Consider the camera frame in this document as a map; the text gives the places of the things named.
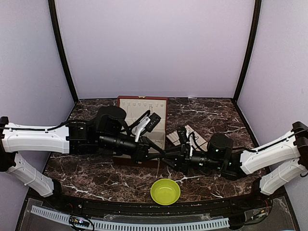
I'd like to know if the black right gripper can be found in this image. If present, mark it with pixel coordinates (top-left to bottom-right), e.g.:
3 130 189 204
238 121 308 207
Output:
157 144 223 176

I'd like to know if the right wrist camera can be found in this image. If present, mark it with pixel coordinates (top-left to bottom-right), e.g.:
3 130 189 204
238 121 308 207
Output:
177 126 193 157

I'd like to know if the brown ring earring tray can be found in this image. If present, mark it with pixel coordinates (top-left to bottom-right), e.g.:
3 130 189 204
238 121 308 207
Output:
167 125 208 151

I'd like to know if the brown wooden jewelry box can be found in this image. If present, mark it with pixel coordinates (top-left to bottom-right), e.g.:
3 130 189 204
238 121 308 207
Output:
112 95 168 169

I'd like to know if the black frame post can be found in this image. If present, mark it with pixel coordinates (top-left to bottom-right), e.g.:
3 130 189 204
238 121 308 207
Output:
48 0 79 103
232 0 262 104

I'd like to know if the white slotted cable duct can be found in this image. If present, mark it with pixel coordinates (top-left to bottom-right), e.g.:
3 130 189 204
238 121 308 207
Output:
30 205 230 231

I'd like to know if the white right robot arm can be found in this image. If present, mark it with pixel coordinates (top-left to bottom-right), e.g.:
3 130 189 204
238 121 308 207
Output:
162 121 308 209

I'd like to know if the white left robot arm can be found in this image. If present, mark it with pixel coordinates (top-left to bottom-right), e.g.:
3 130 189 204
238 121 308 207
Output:
0 106 165 210

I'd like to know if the black left frame post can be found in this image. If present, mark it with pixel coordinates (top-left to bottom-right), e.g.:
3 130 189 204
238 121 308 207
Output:
48 0 79 103

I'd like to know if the black right frame post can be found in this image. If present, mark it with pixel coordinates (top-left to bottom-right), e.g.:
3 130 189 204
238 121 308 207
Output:
232 0 262 104

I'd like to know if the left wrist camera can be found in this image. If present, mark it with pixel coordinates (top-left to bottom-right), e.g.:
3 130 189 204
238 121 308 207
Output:
129 110 161 142

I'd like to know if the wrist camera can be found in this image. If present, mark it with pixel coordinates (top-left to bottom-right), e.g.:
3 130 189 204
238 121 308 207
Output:
129 110 161 142
177 126 193 157

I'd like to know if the green bowl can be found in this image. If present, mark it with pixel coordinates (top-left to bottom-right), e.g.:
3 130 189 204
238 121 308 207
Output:
150 179 181 205

